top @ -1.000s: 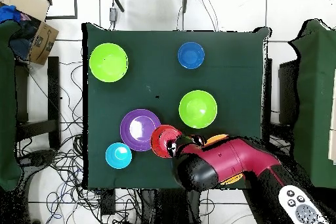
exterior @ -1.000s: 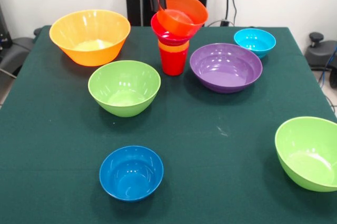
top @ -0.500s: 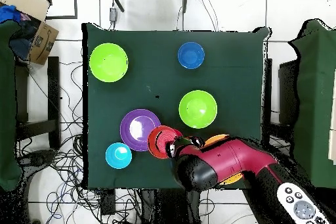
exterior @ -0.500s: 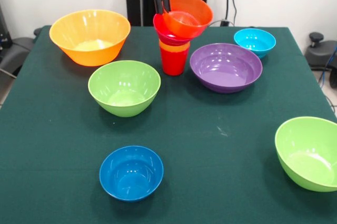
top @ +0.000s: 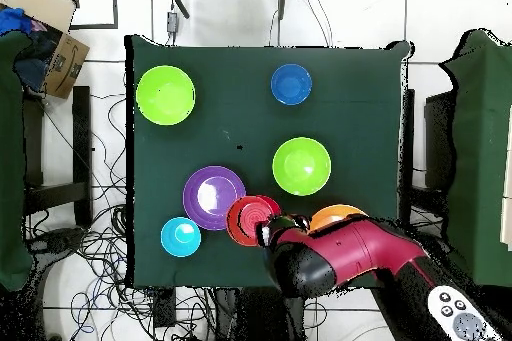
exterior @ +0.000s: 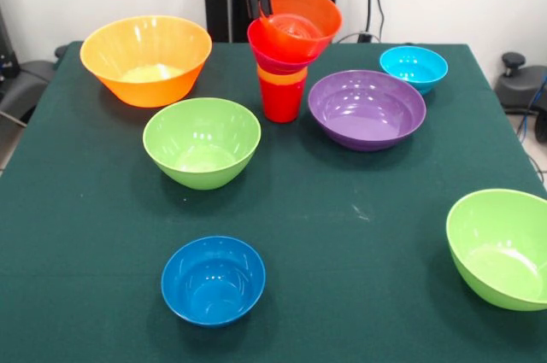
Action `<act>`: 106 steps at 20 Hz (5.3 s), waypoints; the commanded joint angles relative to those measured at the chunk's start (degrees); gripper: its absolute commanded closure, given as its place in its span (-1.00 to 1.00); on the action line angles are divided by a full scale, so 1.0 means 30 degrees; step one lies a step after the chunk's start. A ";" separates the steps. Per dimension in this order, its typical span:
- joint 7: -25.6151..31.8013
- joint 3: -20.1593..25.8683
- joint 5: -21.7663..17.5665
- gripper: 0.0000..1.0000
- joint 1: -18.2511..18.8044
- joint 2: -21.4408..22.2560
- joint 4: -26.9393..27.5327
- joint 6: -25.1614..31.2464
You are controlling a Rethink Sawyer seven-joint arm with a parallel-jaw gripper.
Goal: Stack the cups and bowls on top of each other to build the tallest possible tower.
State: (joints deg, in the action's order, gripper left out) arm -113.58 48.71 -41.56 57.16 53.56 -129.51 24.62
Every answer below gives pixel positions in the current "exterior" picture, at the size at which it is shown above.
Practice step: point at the red-orange plastic bowl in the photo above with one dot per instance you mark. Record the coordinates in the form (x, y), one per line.
(307, 21)

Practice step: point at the pink plastic bowl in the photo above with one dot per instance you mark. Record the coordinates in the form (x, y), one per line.
(265, 57)

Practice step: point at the orange plastic cup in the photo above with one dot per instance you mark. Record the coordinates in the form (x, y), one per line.
(282, 78)

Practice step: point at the red plastic cup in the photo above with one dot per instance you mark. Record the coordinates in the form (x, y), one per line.
(282, 102)

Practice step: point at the large orange plastic bowl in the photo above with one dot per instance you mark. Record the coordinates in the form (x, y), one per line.
(145, 47)

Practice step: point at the green plastic bowl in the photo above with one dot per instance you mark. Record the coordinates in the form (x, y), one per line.
(201, 145)
(500, 252)

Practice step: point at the purple plastic bowl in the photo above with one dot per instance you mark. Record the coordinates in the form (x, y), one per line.
(366, 115)

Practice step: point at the cyan plastic bowl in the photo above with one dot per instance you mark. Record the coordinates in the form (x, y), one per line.
(414, 66)

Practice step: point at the blue plastic bowl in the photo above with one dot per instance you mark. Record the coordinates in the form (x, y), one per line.
(213, 282)

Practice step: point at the dark green tablecloth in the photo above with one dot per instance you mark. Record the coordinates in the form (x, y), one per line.
(363, 316)

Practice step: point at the black pedestal foot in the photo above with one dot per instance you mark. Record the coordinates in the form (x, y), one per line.
(519, 85)
(25, 81)

